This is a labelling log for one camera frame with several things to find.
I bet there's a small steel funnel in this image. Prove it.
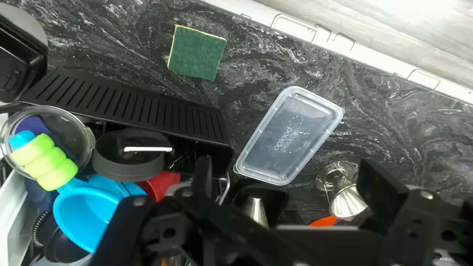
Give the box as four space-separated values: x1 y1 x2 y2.
314 161 366 221

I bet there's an orange handled utensil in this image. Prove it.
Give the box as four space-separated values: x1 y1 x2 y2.
308 215 338 227

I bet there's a green scouring sponge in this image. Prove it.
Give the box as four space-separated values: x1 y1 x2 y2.
167 25 227 81

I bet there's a blue plastic cup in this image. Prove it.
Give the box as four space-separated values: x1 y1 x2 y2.
53 174 144 252

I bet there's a knife with green blue handle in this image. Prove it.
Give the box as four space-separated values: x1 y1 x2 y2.
7 130 78 190

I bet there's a black dish rack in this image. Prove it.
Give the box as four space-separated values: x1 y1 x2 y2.
17 68 233 177

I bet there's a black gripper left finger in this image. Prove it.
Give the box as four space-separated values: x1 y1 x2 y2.
90 195 152 266

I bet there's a red plastic cup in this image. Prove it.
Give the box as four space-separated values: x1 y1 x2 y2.
138 171 180 201

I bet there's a clear plastic container lid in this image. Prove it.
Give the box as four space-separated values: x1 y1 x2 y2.
233 85 344 186

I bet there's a black round lid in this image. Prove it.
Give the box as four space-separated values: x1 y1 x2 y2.
91 128 171 181

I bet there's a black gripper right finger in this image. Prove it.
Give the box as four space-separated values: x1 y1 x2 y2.
356 159 473 266

